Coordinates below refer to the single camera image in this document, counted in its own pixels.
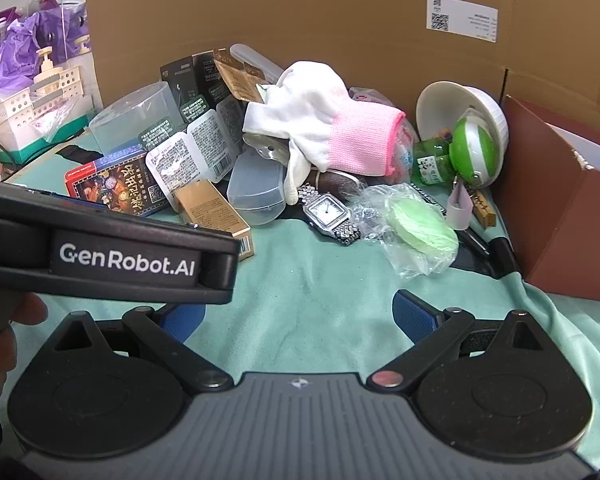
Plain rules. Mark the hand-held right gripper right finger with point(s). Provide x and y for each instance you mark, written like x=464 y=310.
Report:
x=414 y=312

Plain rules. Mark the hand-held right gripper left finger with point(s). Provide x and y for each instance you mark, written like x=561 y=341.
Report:
x=182 y=317

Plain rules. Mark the reddish brown cardboard box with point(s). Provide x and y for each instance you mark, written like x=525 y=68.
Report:
x=555 y=210

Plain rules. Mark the person's left hand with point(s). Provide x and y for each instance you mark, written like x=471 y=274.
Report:
x=30 y=310

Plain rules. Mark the red and blue card tin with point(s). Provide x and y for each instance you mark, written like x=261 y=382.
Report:
x=115 y=185

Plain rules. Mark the green sponge in plastic bag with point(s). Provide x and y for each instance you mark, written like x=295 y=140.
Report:
x=420 y=230

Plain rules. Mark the gold cardboard box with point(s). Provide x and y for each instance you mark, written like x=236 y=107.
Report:
x=210 y=210

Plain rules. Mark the white blister pack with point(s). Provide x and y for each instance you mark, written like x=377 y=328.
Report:
x=210 y=145
x=230 y=120
x=172 y=170

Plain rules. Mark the black pen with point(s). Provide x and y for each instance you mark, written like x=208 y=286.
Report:
x=500 y=255

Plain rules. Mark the silver wristwatch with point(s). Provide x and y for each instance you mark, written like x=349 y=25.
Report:
x=327 y=210

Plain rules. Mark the clear plastic container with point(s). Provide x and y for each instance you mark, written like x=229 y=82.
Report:
x=130 y=115

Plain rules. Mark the small green bottle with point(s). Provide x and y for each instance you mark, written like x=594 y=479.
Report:
x=430 y=165

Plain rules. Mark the small clear plastic case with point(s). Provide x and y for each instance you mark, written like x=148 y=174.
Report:
x=255 y=185

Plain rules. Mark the green and white round toy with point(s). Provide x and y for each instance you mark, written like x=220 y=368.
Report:
x=475 y=150

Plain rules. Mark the white perforated basket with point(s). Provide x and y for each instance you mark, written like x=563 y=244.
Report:
x=15 y=120

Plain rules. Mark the black product pack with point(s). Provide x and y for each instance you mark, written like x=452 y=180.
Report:
x=177 y=82
x=207 y=75

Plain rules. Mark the cream pump bottle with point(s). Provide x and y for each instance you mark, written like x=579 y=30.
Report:
x=45 y=72

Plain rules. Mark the white ceramic bowl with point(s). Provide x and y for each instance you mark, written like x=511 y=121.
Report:
x=445 y=105

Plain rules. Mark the brown gold product pack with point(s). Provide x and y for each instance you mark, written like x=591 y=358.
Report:
x=237 y=77

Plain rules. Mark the white glove with pink cuff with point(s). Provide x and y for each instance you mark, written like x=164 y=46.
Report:
x=310 y=100

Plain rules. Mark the long translucent plastic case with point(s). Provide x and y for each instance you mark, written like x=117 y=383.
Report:
x=252 y=60

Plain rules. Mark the purple plastic bag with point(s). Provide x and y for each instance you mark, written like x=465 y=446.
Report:
x=25 y=40

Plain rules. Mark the white shipping label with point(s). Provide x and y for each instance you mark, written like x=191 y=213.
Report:
x=462 y=17

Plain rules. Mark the large cardboard box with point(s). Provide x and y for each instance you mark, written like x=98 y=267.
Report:
x=330 y=10

